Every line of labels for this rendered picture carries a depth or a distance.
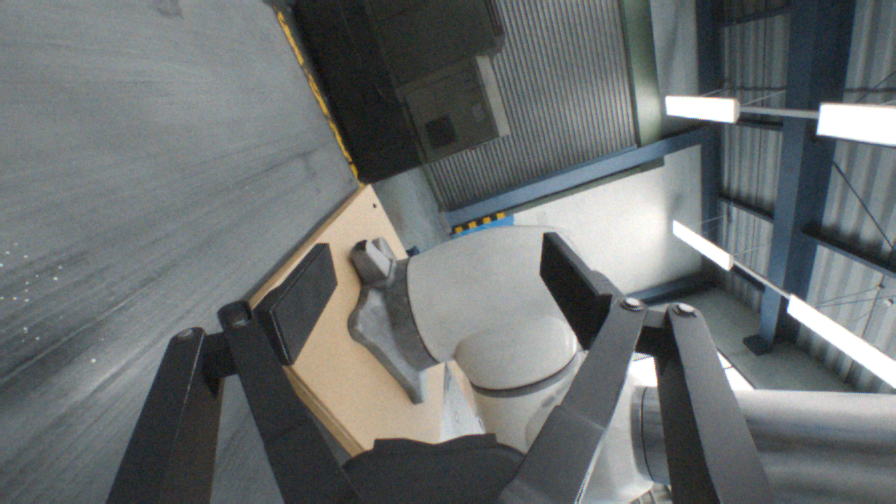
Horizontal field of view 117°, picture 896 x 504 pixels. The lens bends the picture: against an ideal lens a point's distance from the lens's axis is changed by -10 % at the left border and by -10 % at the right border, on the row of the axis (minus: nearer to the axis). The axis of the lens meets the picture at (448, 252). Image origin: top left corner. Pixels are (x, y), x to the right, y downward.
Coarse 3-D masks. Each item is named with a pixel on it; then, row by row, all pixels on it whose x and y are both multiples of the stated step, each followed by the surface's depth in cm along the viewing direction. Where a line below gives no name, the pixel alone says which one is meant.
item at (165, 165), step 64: (0, 0) 14; (64, 0) 17; (128, 0) 21; (192, 0) 27; (256, 0) 38; (0, 64) 13; (64, 64) 16; (128, 64) 20; (192, 64) 25; (256, 64) 35; (0, 128) 13; (64, 128) 15; (128, 128) 19; (192, 128) 24; (256, 128) 32; (320, 128) 46; (0, 192) 12; (64, 192) 15; (128, 192) 18; (192, 192) 22; (256, 192) 29; (320, 192) 40; (0, 256) 12; (64, 256) 14; (128, 256) 17; (192, 256) 21; (256, 256) 27; (0, 320) 12; (64, 320) 13; (128, 320) 16; (192, 320) 20; (0, 384) 11; (64, 384) 13; (128, 384) 15; (448, 384) 68; (0, 448) 10; (64, 448) 12; (256, 448) 21
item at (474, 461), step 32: (384, 448) 8; (416, 448) 8; (448, 448) 7; (480, 448) 7; (512, 448) 7; (352, 480) 7; (384, 480) 7; (416, 480) 7; (448, 480) 7; (480, 480) 7
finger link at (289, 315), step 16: (320, 256) 17; (304, 272) 15; (320, 272) 17; (288, 288) 14; (304, 288) 15; (320, 288) 17; (272, 304) 13; (288, 304) 13; (304, 304) 15; (320, 304) 17; (272, 320) 12; (288, 320) 13; (304, 320) 15; (272, 336) 13; (288, 336) 13; (304, 336) 15; (288, 352) 13
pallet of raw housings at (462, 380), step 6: (450, 366) 234; (456, 366) 250; (456, 372) 245; (462, 372) 263; (456, 378) 239; (462, 378) 257; (462, 384) 251; (468, 384) 270; (462, 390) 245; (468, 390) 263; (468, 396) 257; (468, 402) 251; (474, 402) 270; (474, 408) 264; (474, 414) 258; (480, 420) 188; (480, 426) 189
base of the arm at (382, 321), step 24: (384, 240) 47; (360, 264) 38; (384, 264) 39; (384, 288) 38; (360, 312) 34; (384, 312) 37; (408, 312) 37; (360, 336) 33; (384, 336) 36; (408, 336) 37; (384, 360) 37; (408, 360) 38; (432, 360) 39; (408, 384) 40
